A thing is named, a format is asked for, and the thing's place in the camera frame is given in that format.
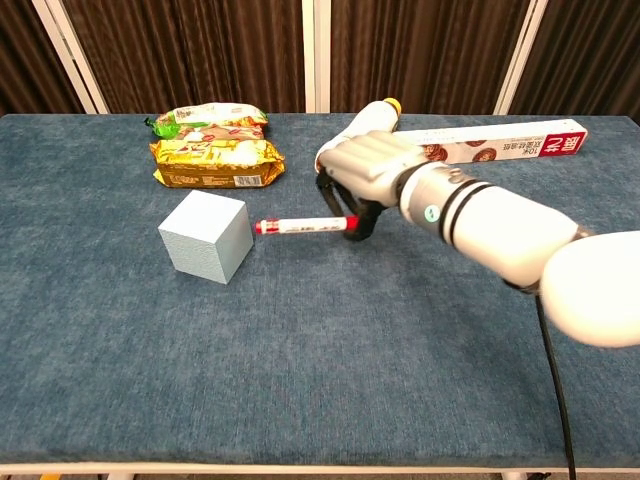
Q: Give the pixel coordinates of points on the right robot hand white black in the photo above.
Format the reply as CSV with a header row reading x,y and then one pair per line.
x,y
367,162

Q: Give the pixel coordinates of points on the red marker pen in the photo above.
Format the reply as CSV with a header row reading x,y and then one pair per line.
x,y
310,225

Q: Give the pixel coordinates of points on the light blue cube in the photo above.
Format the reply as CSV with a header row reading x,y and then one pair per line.
x,y
205,240

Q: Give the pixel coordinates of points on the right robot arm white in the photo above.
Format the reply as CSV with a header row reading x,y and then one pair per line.
x,y
500,225

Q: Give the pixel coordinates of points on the white bottle yellow cap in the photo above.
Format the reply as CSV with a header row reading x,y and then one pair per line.
x,y
375,117

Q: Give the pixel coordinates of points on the brown pleated partition panel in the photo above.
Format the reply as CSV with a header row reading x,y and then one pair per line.
x,y
590,55
425,50
30,55
190,50

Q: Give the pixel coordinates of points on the long white box red label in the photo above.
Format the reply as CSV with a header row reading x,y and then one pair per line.
x,y
500,142

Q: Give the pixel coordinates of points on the brown white snack packet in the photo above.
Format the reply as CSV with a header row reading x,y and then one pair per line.
x,y
225,132

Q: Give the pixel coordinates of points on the golden snack packet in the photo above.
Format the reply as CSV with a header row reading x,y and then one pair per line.
x,y
215,162

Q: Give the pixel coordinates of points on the green snack packet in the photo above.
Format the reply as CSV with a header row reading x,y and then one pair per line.
x,y
200,115

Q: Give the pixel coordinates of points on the blue felt table cover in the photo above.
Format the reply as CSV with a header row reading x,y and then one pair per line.
x,y
300,360

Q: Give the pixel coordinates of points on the white partition post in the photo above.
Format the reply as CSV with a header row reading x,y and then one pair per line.
x,y
70,55
316,55
520,55

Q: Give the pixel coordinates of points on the white table frame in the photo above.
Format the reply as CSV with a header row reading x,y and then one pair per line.
x,y
300,471

